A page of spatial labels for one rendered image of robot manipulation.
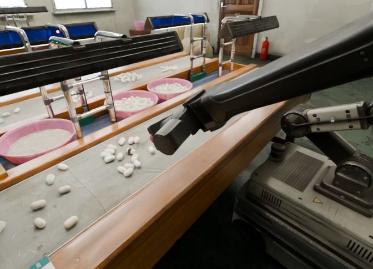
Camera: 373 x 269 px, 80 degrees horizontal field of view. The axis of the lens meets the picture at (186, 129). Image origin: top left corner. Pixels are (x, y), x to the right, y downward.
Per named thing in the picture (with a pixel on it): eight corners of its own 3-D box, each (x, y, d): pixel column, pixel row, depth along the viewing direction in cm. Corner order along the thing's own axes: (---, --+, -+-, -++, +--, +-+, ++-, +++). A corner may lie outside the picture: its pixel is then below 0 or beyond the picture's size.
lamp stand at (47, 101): (94, 121, 113) (71, 25, 90) (54, 137, 100) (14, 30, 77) (76, 111, 124) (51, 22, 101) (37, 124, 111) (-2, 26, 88)
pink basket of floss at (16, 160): (90, 136, 101) (85, 117, 96) (65, 177, 78) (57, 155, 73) (30, 137, 100) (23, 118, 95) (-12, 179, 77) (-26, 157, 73)
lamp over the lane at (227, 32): (279, 28, 148) (281, 15, 144) (231, 39, 107) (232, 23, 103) (267, 26, 152) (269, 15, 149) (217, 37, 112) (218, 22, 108)
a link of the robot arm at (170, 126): (230, 118, 48) (206, 86, 46) (205, 152, 41) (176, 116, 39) (195, 133, 57) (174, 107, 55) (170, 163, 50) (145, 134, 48)
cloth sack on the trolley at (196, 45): (215, 58, 419) (216, 37, 400) (193, 67, 367) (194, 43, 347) (190, 55, 446) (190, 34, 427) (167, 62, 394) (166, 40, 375)
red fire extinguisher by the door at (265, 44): (267, 59, 500) (271, 35, 475) (265, 61, 488) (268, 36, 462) (261, 58, 507) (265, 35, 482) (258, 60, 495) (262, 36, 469)
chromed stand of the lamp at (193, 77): (206, 76, 177) (209, 13, 154) (190, 82, 164) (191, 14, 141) (188, 71, 187) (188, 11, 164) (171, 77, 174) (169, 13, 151)
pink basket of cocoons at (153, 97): (166, 109, 125) (166, 93, 120) (144, 132, 104) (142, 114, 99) (125, 102, 133) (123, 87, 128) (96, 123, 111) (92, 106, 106)
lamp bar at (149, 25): (210, 22, 179) (210, 12, 175) (152, 30, 138) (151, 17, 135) (201, 21, 183) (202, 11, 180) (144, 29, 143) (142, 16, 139)
